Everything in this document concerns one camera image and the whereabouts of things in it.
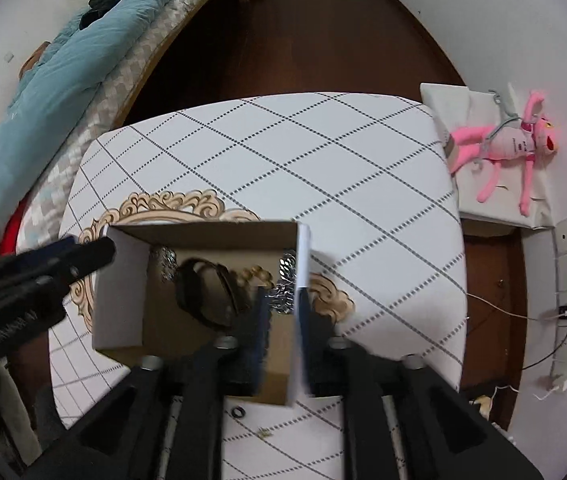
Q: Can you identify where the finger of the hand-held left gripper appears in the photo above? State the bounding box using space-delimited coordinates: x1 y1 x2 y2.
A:
56 236 82 259
66 237 117 281

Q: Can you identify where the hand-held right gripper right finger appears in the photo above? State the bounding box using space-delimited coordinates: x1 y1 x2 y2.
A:
296 286 544 480

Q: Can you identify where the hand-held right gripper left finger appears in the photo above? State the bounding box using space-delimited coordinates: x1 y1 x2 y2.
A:
28 286 271 480

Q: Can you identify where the cardboard box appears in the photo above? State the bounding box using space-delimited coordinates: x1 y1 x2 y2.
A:
92 220 312 407

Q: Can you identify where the red cloth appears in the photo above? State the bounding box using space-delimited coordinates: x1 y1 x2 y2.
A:
0 199 33 257

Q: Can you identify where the silver ornate brooch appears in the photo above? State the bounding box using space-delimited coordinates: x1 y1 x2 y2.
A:
149 245 180 282

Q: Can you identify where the black wristwatch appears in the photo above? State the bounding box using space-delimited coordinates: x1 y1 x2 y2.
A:
175 258 255 332

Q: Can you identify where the white cloth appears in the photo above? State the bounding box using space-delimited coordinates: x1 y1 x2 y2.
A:
0 360 43 463

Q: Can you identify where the grey checked mattress cover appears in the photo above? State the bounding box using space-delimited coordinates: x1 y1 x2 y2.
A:
16 0 230 261

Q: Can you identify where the white diamond-pattern tablecloth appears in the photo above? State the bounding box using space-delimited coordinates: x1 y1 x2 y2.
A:
47 92 467 480

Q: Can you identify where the bed with blue blanket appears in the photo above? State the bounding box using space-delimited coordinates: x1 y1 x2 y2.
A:
0 0 237 262

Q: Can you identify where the brown pillow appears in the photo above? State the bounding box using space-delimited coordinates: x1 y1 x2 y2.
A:
17 41 52 82

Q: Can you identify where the crumpled cream paper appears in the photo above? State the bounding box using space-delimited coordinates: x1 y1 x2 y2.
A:
470 394 495 422

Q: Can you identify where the white power strip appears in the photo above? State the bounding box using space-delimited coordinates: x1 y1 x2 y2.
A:
548 287 567 384

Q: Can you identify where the pink plush toy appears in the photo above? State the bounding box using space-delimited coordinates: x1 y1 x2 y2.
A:
445 89 562 217

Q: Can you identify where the silver chain necklace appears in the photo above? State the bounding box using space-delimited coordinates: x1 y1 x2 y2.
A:
263 249 298 317

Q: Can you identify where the white cable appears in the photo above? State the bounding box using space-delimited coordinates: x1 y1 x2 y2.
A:
465 292 565 322

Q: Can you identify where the wooden bed frame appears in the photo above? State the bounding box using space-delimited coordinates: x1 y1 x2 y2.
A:
122 0 252 127

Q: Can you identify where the black cable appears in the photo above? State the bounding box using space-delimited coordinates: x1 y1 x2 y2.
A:
520 317 567 372

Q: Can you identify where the grey wall plate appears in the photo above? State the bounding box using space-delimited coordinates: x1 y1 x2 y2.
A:
553 216 567 257

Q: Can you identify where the grey wire hanger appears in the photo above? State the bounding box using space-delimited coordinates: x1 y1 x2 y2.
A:
472 88 535 172

